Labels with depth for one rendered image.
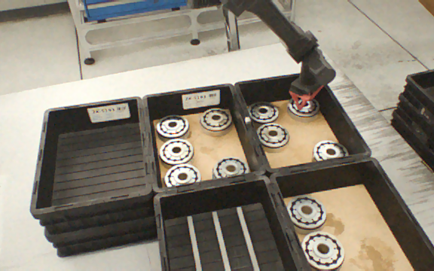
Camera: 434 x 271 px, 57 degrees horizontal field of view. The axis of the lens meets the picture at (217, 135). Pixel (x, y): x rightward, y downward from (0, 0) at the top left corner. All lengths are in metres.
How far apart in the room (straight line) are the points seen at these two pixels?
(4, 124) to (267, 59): 1.12
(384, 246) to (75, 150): 0.93
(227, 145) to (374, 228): 0.48
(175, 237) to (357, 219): 0.48
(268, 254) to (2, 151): 1.02
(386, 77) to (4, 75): 2.75
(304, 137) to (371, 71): 1.88
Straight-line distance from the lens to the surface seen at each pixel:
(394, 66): 3.24
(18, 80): 3.26
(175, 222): 1.10
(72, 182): 1.25
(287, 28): 1.06
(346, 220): 1.13
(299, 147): 1.28
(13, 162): 1.57
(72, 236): 1.16
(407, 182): 1.45
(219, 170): 1.15
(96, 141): 1.34
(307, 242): 1.04
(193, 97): 1.32
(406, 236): 1.10
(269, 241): 1.07
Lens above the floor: 1.75
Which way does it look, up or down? 45 degrees down
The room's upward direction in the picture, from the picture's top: 2 degrees counter-clockwise
